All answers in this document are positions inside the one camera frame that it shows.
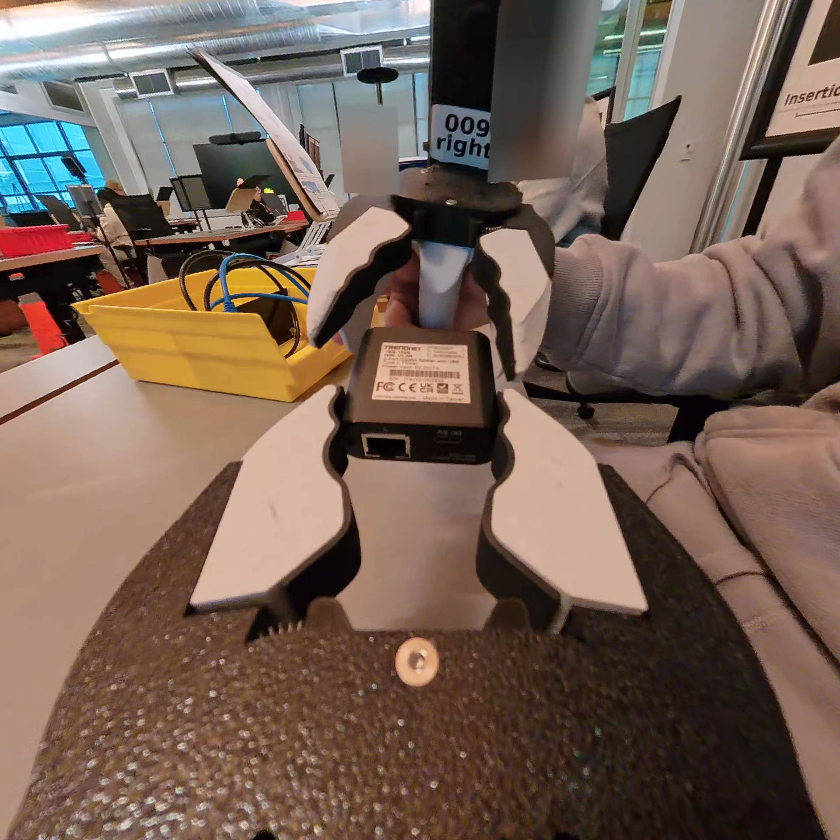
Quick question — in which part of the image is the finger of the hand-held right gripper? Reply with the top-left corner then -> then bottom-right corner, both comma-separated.
469,226 -> 554,383
307,205 -> 416,350

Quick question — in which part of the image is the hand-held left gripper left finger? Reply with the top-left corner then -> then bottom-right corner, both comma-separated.
187,384 -> 363,611

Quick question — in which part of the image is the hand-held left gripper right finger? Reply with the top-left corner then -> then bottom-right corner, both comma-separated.
476,387 -> 651,631

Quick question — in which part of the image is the black ethernet splitter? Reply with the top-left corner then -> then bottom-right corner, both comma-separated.
341,327 -> 503,466

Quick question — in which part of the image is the person's right forearm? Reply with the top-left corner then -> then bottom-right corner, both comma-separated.
541,141 -> 840,401

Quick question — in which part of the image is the person's right hand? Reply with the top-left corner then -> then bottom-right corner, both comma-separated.
381,252 -> 494,334

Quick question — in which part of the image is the white tablet stand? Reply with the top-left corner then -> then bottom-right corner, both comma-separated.
282,220 -> 343,265

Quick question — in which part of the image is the printed instruction board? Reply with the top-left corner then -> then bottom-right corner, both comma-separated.
189,47 -> 343,224

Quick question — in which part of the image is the wooden office table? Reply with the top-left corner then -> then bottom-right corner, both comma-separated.
131,220 -> 309,257

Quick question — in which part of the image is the black monitor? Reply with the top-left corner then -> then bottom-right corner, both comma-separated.
192,140 -> 293,210

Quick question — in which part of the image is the black office chair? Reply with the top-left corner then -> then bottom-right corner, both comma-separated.
525,95 -> 703,447

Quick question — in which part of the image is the yellow storage bin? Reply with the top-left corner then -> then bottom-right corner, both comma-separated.
72,276 -> 382,403

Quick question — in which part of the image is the person's grey sweatshirt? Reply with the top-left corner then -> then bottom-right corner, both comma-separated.
587,384 -> 840,840

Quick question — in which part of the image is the metal column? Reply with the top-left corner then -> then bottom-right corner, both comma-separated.
689,0 -> 798,253

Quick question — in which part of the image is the red storage bin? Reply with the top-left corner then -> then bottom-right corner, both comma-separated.
0,223 -> 73,258

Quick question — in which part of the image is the large window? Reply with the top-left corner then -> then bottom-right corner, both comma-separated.
0,112 -> 99,214

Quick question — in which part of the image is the black framed poster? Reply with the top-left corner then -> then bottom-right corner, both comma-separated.
738,0 -> 840,161

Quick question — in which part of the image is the blue ethernet cable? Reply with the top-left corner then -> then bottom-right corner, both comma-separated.
206,252 -> 312,316

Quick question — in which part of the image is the black cable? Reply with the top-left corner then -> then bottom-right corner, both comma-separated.
178,249 -> 303,358

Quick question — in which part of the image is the silver ceiling duct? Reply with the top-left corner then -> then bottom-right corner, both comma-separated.
0,0 -> 431,83

